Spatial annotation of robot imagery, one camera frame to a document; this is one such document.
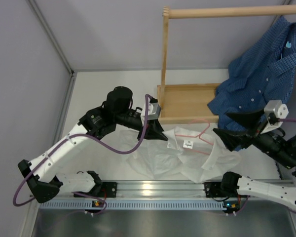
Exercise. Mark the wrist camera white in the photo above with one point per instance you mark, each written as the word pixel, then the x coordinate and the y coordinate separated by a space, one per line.
pixel 154 110
pixel 274 111

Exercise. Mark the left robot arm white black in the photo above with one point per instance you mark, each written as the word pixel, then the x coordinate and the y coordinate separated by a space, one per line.
pixel 42 174

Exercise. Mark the aluminium corner frame post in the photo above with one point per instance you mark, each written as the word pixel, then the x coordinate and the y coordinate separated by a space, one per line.
pixel 33 5

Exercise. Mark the slotted cable duct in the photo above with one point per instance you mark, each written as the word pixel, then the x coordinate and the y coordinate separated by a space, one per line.
pixel 115 204

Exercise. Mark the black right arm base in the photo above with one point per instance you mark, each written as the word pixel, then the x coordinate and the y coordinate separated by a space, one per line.
pixel 214 191

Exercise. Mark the aluminium mounting rail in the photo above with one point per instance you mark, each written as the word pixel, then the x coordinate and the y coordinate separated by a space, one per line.
pixel 189 190

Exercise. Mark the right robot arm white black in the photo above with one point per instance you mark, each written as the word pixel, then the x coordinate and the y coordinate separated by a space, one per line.
pixel 274 145

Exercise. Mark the wooden clothes rack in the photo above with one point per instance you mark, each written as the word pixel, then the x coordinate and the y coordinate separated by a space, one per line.
pixel 184 94

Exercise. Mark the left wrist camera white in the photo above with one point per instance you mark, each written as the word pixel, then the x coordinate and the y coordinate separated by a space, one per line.
pixel 154 110

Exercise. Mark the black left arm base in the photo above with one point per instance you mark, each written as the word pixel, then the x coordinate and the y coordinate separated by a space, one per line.
pixel 108 190

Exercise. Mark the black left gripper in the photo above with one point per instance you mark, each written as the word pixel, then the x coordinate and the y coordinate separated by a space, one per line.
pixel 154 131

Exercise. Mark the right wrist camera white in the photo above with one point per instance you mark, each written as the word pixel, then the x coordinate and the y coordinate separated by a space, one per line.
pixel 274 111

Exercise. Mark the blue checkered shirt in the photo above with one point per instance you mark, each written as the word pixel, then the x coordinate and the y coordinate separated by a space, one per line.
pixel 264 72

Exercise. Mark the white shirt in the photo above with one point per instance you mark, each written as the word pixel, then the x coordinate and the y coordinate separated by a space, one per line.
pixel 159 160

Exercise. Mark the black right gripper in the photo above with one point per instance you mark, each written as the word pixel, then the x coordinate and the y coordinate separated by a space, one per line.
pixel 233 139

